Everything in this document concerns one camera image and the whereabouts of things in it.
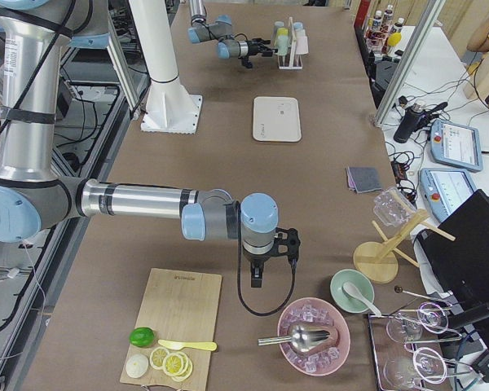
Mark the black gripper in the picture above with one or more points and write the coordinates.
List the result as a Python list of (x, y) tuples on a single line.
[(253, 46), (257, 257)]

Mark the green cup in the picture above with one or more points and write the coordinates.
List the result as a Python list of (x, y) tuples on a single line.
[(282, 45)]

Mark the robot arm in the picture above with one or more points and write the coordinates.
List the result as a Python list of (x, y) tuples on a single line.
[(221, 31), (33, 197)]

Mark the yellow cup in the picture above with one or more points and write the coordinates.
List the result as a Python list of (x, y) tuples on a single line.
[(282, 31)]

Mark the white cup rack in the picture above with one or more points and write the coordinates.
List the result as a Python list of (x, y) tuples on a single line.
[(291, 61)]

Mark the pink cup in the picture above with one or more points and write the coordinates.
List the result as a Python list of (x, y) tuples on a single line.
[(302, 46)]

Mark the cream rabbit tray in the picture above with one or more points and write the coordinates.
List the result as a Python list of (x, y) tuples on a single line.
[(276, 119)]

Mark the wooden cup stand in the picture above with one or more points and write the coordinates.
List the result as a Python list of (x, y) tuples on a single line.
[(379, 260)]

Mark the clear glass cup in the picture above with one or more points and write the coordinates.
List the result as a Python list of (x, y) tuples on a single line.
[(392, 208)]

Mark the clear ice cubes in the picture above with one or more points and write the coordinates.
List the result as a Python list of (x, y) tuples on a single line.
[(309, 313)]

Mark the metal ice scoop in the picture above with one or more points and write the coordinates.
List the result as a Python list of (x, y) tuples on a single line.
[(304, 338)]

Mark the wooden cutting board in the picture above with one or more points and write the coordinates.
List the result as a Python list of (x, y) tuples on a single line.
[(181, 306)]

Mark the pink bowl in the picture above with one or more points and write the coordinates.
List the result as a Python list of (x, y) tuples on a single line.
[(342, 338)]

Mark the white ceramic spoon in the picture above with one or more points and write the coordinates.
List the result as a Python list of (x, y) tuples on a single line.
[(352, 291)]

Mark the green bowl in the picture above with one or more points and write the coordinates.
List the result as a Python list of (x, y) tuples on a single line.
[(344, 301)]

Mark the yellow plastic knife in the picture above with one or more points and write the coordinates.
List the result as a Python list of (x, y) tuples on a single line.
[(179, 345)]

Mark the lemon slices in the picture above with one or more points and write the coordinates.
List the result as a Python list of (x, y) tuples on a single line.
[(175, 364)]

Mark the green lime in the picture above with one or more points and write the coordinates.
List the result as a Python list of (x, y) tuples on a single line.
[(142, 337)]

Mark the grey folded cloth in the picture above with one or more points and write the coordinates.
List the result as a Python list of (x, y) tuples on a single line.
[(363, 179)]

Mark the white lemon half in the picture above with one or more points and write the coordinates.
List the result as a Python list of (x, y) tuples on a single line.
[(137, 366)]

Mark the black bottle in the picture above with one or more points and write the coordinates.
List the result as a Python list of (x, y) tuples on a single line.
[(410, 122)]

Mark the black glass rack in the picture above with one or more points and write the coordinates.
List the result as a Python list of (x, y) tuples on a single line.
[(406, 347)]

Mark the lower teach pendant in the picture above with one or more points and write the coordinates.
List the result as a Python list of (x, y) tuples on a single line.
[(445, 190)]

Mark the teach pendant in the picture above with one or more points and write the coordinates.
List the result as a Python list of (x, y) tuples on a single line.
[(445, 190), (456, 145)]

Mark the black laptop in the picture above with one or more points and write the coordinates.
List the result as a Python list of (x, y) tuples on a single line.
[(461, 266)]

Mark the upper teach pendant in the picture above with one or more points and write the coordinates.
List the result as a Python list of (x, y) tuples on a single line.
[(456, 145)]

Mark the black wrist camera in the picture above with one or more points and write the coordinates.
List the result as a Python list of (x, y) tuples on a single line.
[(287, 243)]

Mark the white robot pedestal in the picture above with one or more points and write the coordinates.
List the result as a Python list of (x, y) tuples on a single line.
[(169, 106)]

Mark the aluminium frame post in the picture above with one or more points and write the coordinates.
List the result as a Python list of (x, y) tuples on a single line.
[(411, 52)]

